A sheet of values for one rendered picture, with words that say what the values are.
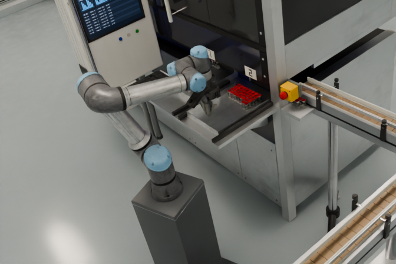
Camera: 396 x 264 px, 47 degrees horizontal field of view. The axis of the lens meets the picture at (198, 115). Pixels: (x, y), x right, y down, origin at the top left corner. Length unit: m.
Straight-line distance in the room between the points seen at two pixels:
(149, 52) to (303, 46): 1.08
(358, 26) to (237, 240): 1.43
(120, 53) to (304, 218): 1.53
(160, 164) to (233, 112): 0.57
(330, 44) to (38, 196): 2.37
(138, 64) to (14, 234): 1.47
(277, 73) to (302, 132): 0.49
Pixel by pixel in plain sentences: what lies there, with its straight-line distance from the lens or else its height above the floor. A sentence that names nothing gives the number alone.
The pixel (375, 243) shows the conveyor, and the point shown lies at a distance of 1.77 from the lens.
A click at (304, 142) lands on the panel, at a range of 2.68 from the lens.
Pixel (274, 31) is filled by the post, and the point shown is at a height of 1.31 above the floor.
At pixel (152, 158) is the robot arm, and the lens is 2.00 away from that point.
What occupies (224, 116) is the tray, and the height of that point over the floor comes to 0.88.
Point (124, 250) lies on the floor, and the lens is 3.06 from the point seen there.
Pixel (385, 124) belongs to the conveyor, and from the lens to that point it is 2.12.
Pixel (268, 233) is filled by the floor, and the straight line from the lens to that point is 2.94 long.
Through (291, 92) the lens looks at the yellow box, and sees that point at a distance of 2.24.
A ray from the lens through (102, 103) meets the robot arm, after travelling 1.78.
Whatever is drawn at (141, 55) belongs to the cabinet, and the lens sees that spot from 2.98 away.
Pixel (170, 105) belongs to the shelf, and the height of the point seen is 0.88.
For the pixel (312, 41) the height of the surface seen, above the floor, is 1.14.
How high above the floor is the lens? 2.29
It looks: 36 degrees down
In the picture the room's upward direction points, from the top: 12 degrees counter-clockwise
